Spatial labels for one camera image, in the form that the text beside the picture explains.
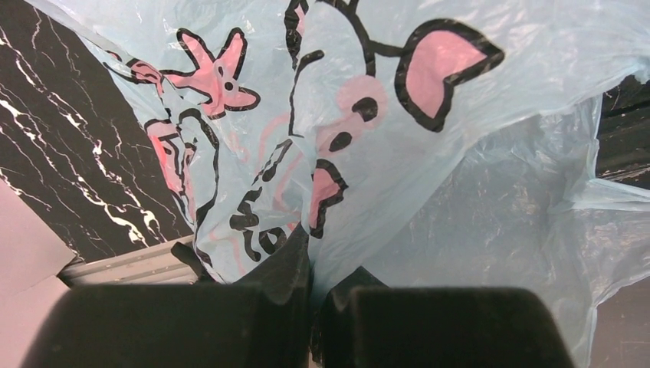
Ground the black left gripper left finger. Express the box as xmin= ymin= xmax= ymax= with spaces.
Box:
xmin=23 ymin=227 xmax=311 ymax=367

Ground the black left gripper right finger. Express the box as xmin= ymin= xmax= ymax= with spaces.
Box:
xmin=317 ymin=268 xmax=573 ymax=367

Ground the light blue printed plastic bag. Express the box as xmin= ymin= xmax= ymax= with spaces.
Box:
xmin=35 ymin=1 xmax=649 ymax=366

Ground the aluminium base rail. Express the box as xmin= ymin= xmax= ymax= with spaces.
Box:
xmin=58 ymin=235 xmax=200 ymax=287

